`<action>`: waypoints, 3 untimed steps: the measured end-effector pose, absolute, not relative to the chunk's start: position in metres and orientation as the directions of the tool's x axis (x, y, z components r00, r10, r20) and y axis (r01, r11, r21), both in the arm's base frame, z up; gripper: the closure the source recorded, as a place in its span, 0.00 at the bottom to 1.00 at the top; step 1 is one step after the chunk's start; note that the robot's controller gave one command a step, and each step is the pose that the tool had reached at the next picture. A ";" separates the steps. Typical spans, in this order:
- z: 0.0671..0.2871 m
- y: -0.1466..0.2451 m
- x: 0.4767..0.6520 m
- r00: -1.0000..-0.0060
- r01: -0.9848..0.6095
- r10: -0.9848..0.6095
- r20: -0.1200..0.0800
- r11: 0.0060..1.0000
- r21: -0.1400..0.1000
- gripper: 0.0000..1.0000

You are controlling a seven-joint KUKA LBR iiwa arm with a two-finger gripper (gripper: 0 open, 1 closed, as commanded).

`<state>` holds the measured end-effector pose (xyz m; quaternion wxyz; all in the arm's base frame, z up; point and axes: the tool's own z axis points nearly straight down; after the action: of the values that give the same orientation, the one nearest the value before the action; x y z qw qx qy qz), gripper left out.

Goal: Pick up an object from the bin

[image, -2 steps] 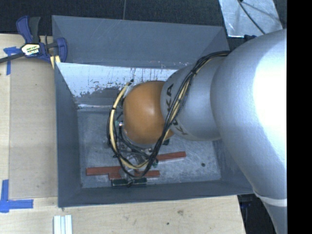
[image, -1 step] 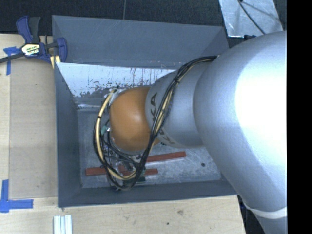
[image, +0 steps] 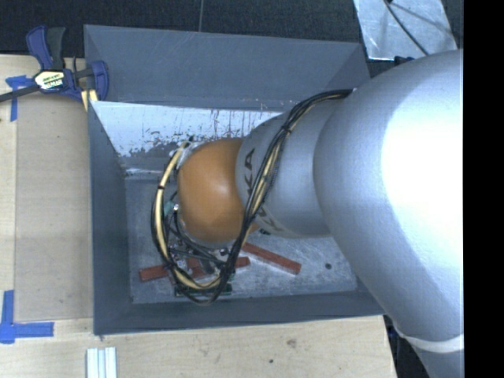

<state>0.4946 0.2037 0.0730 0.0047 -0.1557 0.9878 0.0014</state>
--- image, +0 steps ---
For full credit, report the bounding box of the red-brown flat block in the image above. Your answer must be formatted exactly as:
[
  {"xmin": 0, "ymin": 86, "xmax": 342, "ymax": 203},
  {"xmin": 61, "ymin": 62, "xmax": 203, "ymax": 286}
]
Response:
[
  {"xmin": 239, "ymin": 242, "xmax": 303, "ymax": 276},
  {"xmin": 139, "ymin": 255, "xmax": 252, "ymax": 284}
]

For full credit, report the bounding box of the pale wood board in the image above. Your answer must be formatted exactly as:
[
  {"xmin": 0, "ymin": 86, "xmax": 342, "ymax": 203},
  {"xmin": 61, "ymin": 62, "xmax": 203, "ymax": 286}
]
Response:
[{"xmin": 13, "ymin": 55, "xmax": 95, "ymax": 323}]

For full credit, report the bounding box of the grey metal bin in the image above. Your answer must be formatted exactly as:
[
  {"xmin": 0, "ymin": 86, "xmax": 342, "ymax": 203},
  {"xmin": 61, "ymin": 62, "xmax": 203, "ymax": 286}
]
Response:
[{"xmin": 83, "ymin": 24, "xmax": 385, "ymax": 336}]

